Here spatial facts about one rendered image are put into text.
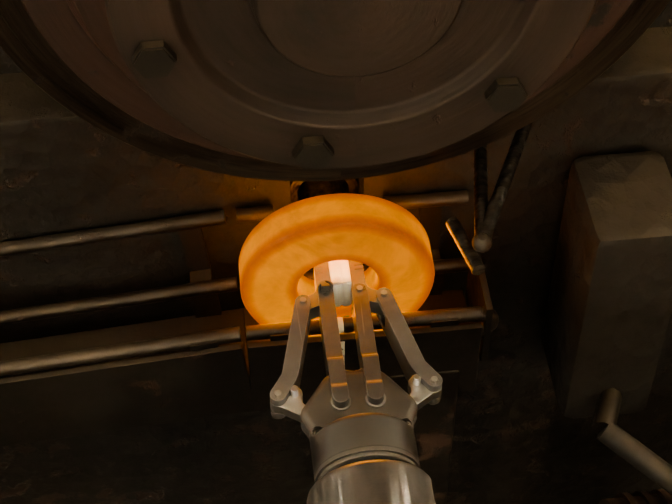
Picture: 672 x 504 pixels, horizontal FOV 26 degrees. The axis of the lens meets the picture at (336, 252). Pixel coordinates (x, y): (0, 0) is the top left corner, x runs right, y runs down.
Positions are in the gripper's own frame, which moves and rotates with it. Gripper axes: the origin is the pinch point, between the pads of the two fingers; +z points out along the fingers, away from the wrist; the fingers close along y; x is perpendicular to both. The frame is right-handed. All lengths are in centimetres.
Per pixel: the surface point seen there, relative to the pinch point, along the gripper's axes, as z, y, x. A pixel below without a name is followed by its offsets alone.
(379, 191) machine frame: 6.9, 4.3, -0.1
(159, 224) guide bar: 5.8, -13.8, -0.7
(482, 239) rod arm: -11.2, 8.4, 14.8
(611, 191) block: 1.8, 21.9, 3.6
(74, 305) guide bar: 3.4, -21.5, -7.3
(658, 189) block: 1.6, 25.6, 3.6
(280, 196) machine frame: 6.9, -3.9, 0.2
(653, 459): -10.8, 25.7, -16.7
